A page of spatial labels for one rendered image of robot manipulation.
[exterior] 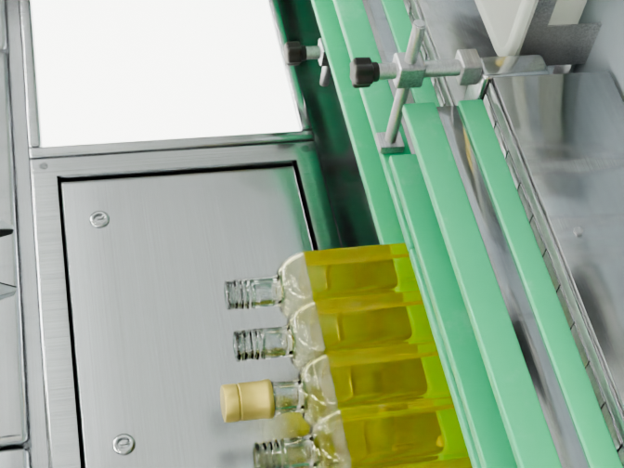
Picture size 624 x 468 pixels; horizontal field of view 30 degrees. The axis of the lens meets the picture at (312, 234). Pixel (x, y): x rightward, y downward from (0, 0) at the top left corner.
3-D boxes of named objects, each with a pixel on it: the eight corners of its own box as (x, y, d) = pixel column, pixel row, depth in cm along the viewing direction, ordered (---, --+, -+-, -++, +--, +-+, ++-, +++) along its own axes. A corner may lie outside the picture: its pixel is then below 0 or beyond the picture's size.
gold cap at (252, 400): (266, 371, 106) (219, 376, 105) (274, 392, 103) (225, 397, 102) (266, 404, 107) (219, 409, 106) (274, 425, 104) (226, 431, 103)
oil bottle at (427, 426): (519, 411, 110) (299, 438, 106) (536, 382, 106) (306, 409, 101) (537, 465, 107) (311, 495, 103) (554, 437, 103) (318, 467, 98)
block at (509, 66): (516, 113, 122) (453, 118, 121) (540, 47, 115) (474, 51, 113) (526, 139, 120) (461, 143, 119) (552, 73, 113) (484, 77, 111)
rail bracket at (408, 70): (449, 130, 122) (333, 137, 119) (487, 8, 109) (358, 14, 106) (457, 151, 120) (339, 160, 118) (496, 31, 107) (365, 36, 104)
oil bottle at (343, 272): (471, 266, 120) (267, 284, 116) (483, 232, 116) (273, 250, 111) (486, 310, 117) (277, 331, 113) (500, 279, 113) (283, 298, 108)
